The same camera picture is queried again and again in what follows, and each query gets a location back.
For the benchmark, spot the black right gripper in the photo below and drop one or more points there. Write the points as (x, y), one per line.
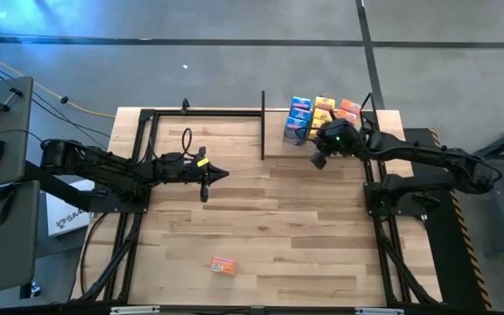
(341, 137)

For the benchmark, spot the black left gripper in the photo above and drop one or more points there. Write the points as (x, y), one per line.
(193, 171)

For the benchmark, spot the blue Rice Krispies cereal box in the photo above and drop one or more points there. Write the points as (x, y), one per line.
(301, 103)
(295, 133)

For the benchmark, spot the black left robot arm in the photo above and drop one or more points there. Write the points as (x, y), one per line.
(103, 166)

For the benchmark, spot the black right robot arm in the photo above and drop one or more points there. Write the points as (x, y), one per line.
(409, 151)

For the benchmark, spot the yellow tape label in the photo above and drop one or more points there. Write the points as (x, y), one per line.
(203, 163)

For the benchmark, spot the white printed cardboard box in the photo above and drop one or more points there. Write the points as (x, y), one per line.
(66, 219)

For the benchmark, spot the black desk beam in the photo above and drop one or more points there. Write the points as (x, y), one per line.
(59, 189)

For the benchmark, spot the black mat with hazard stripe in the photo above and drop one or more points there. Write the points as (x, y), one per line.
(444, 262)

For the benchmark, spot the grey metal stand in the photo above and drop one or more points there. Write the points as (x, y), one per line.
(492, 219)

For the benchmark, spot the grey desk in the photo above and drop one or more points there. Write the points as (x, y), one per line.
(2, 262)
(16, 131)

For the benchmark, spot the small metal caster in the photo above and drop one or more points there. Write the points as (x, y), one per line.
(33, 289)

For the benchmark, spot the black computer mouse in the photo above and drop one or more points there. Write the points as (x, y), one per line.
(0, 205)

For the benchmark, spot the black metal frame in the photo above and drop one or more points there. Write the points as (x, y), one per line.
(366, 117)
(208, 113)

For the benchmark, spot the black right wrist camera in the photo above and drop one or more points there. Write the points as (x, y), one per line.
(319, 160)

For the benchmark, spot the small black bracket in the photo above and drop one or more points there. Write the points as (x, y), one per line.
(185, 106)

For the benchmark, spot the silver metal bracket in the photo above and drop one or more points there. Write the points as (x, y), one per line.
(379, 311)
(135, 310)

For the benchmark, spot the black table edge rail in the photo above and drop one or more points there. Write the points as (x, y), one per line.
(304, 311)

